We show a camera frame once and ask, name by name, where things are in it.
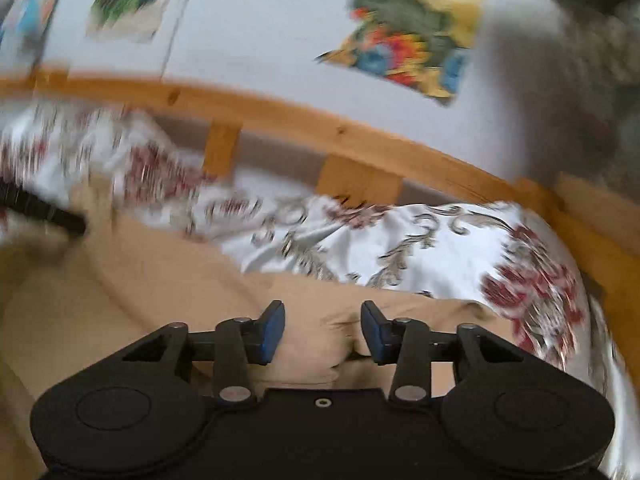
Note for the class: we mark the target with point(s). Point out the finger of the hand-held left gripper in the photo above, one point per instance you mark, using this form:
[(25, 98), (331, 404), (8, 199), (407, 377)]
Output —
[(45, 210)]

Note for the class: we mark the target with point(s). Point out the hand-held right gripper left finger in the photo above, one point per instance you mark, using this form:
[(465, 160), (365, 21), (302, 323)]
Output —
[(272, 332)]

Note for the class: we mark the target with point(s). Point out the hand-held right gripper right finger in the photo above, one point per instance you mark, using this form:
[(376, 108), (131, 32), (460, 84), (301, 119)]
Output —
[(372, 332)]

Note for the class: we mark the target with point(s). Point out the tan hooded zip jacket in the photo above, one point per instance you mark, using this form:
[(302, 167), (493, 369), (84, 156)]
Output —
[(150, 285)]

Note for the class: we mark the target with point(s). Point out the floral satin bedspread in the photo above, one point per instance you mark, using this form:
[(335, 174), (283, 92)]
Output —
[(425, 255)]

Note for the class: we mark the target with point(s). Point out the small torn cartoon poster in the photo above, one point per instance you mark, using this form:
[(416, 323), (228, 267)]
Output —
[(35, 5)]

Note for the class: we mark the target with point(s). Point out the blond cartoon figure poster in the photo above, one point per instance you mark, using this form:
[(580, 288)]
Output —
[(135, 5)]

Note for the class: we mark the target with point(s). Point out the clear plastic bag of bedding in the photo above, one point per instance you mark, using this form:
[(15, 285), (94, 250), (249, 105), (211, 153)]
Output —
[(595, 70)]

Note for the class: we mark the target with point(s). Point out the wooden bed frame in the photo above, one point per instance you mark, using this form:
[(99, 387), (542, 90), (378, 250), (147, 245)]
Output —
[(280, 110)]

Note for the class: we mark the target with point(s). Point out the white wall conduit pipe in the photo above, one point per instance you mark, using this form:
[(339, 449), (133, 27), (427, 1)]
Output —
[(179, 20)]

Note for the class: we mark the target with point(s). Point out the colourful landscape wall poster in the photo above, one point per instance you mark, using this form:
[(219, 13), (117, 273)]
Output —
[(410, 25)]

